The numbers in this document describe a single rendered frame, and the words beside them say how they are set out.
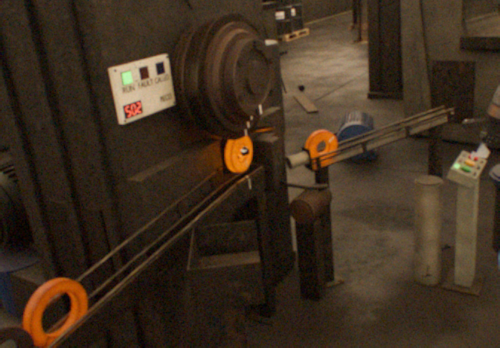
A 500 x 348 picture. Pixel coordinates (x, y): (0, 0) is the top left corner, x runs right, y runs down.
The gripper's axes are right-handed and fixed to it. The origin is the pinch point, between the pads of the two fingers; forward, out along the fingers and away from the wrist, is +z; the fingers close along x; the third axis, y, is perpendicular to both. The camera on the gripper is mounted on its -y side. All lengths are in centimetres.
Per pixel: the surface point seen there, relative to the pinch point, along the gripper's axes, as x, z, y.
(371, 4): 351, 24, -174
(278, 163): -37, 22, -68
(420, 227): -2.3, 40.6, -6.8
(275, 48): 191, 54, -197
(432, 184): -0.7, 18.6, -9.6
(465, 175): -4.6, 7.0, 1.2
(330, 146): -14, 16, -55
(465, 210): 2.3, 25.2, 7.0
